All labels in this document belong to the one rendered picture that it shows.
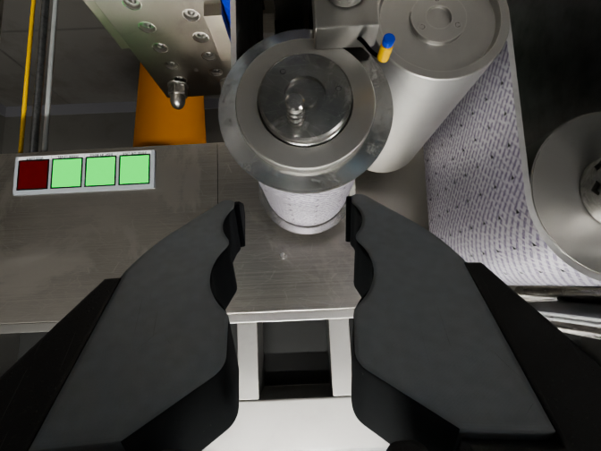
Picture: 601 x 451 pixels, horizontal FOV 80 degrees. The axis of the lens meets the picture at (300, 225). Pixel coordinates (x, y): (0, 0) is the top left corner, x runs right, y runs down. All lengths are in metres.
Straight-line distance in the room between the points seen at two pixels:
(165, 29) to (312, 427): 0.64
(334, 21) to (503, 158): 0.19
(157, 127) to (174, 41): 1.53
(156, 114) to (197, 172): 1.53
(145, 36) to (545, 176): 0.54
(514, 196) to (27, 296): 0.72
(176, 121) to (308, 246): 1.64
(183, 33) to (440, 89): 0.39
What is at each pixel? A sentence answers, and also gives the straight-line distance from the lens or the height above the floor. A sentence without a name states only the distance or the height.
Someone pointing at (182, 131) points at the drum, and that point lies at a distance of 2.14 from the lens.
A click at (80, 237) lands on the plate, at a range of 0.73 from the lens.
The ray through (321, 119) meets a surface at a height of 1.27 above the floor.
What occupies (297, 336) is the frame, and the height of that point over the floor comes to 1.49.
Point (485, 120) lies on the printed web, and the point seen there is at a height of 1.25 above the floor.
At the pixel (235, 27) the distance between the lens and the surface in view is 0.37.
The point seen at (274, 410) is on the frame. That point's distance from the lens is 0.65.
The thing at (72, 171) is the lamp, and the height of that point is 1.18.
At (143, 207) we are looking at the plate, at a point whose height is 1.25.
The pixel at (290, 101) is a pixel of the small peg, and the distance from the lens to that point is 0.27.
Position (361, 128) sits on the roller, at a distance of 0.30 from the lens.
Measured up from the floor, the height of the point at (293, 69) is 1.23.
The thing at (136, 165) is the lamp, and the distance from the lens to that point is 0.70.
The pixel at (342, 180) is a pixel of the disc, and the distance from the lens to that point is 0.30.
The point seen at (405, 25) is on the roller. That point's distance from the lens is 0.37.
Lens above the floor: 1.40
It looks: 9 degrees down
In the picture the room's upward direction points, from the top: 177 degrees clockwise
